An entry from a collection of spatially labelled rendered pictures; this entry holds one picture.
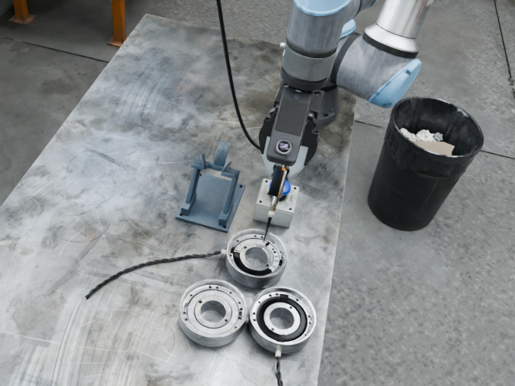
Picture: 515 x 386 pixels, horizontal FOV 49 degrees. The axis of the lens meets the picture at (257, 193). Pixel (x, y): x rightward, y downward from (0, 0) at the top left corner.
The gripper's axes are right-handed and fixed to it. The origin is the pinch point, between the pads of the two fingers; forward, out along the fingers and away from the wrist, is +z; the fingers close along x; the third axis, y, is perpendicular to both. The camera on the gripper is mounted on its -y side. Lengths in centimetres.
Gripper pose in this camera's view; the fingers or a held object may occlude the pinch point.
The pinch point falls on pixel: (280, 175)
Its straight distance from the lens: 96.2
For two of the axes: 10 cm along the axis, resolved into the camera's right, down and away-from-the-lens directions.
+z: -1.3, 6.9, 7.1
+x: -9.6, -2.7, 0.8
